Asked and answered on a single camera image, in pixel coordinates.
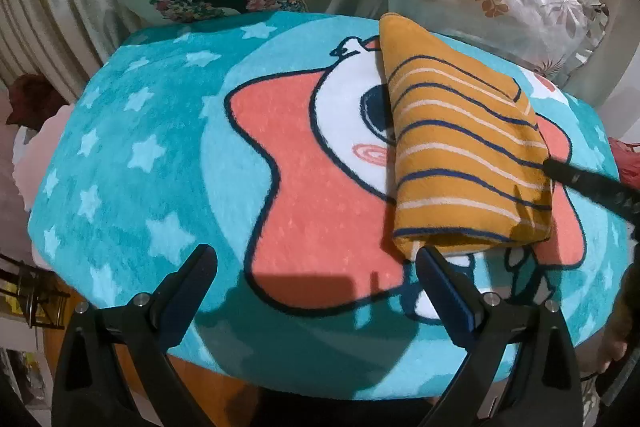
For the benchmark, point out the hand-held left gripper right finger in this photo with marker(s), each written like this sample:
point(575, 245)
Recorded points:
point(455, 302)

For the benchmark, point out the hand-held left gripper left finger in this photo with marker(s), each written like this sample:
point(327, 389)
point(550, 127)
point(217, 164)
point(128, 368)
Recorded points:
point(184, 307)

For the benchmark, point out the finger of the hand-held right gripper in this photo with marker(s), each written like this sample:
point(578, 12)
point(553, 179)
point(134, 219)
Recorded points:
point(590, 187)

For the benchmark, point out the orange striped sweater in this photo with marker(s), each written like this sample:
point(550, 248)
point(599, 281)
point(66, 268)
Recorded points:
point(460, 147)

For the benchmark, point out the person's right hand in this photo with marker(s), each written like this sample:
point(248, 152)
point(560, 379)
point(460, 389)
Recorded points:
point(614, 342)

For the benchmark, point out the teal star printed blanket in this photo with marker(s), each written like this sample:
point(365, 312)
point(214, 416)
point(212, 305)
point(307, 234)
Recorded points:
point(175, 157)

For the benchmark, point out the pink cloth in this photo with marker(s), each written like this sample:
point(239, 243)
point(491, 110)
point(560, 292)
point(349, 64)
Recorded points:
point(35, 157)

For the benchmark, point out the dark red cloth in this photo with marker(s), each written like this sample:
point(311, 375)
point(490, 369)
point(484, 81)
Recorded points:
point(32, 99)

